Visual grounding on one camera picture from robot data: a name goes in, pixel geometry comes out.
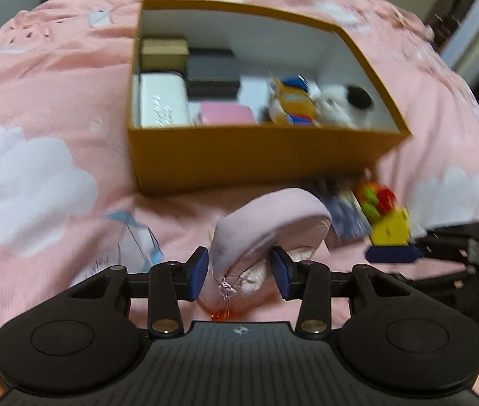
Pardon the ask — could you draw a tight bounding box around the pink small box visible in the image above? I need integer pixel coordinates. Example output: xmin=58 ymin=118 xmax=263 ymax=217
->
xmin=193 ymin=101 xmax=259 ymax=127

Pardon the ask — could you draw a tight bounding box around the blue photo card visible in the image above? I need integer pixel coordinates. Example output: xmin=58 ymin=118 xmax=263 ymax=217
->
xmin=321 ymin=186 xmax=373 ymax=244

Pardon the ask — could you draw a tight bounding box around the colourful yellow toy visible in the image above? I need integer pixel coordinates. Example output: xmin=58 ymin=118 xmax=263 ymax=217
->
xmin=369 ymin=207 xmax=412 ymax=247

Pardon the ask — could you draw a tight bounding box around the yellow cardboard box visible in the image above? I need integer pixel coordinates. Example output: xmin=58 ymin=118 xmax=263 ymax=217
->
xmin=127 ymin=0 xmax=412 ymax=196

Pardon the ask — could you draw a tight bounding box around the white hard case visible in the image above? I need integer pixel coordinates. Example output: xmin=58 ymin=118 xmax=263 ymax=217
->
xmin=131 ymin=72 xmax=191 ymax=128

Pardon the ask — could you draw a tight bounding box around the pink printed blanket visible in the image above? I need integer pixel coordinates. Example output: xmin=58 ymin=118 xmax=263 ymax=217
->
xmin=0 ymin=0 xmax=479 ymax=406

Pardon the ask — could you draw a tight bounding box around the small gold box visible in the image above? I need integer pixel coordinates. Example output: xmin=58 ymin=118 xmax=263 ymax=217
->
xmin=139 ymin=37 xmax=190 ymax=72

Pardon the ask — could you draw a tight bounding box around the brown plush blue outfit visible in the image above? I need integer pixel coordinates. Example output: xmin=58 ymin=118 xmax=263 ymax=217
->
xmin=267 ymin=76 xmax=322 ymax=127

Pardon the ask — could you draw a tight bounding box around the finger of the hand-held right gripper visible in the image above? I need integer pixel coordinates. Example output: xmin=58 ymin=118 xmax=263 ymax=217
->
xmin=426 ymin=219 xmax=479 ymax=243
xmin=365 ymin=240 xmax=471 ymax=265

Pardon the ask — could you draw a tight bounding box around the white plush dog black ear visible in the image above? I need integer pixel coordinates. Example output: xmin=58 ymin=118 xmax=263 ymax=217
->
xmin=313 ymin=84 xmax=375 ymax=128

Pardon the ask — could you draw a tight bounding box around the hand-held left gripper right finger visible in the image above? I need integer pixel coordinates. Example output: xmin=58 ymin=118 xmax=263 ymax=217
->
xmin=270 ymin=246 xmax=418 ymax=338

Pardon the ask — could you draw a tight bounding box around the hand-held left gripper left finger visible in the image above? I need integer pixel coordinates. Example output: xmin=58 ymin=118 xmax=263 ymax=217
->
xmin=59 ymin=246 xmax=210 ymax=339

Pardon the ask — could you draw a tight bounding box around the red crochet flower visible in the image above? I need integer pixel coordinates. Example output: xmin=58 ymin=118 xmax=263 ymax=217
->
xmin=355 ymin=180 xmax=397 ymax=220

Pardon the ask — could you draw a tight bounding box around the dark grey box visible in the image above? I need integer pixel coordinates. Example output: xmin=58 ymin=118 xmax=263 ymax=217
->
xmin=185 ymin=47 xmax=242 ymax=99

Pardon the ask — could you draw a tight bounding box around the pink zipper pouch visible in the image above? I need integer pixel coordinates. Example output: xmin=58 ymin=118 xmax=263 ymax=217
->
xmin=199 ymin=188 xmax=334 ymax=320

